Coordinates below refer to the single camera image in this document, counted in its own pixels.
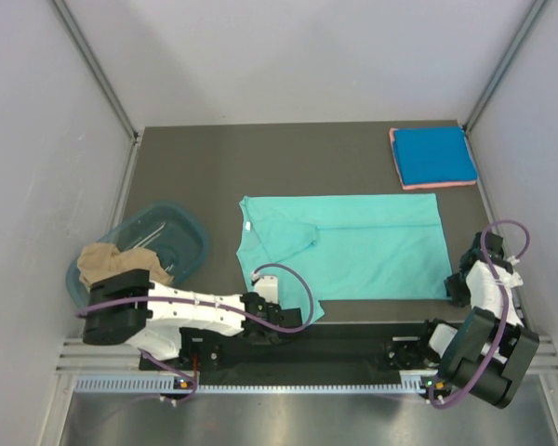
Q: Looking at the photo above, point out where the grey slotted cable duct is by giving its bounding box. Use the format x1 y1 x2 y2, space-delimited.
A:
74 374 444 396

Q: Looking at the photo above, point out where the aluminium corner post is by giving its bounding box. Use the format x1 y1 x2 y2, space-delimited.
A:
462 0 551 135
49 0 140 140

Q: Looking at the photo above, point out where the aluminium frame rail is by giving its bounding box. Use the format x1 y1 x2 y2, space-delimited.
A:
56 336 558 374

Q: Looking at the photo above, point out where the folded pink t shirt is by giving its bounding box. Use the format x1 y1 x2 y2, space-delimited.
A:
389 126 478 191

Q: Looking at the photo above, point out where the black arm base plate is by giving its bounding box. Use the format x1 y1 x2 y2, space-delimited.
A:
164 322 440 374

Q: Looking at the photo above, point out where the teal green t shirt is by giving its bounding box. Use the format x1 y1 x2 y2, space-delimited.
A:
236 193 452 321

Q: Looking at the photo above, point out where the crumpled beige t shirt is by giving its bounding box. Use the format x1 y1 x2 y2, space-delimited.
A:
76 243 173 290

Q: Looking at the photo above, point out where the translucent teal plastic basket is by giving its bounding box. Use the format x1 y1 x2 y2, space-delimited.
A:
66 201 209 308

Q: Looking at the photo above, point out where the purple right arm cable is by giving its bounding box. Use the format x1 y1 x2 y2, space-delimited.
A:
427 219 534 410

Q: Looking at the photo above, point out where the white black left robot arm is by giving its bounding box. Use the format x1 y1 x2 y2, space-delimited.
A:
78 269 312 369

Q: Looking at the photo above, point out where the right aluminium corner post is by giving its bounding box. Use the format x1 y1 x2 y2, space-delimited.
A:
462 0 551 135

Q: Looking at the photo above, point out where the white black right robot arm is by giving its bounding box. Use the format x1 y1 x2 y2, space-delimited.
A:
415 232 539 409

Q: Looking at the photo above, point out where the left aluminium corner post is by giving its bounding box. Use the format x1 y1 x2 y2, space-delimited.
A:
49 0 140 140

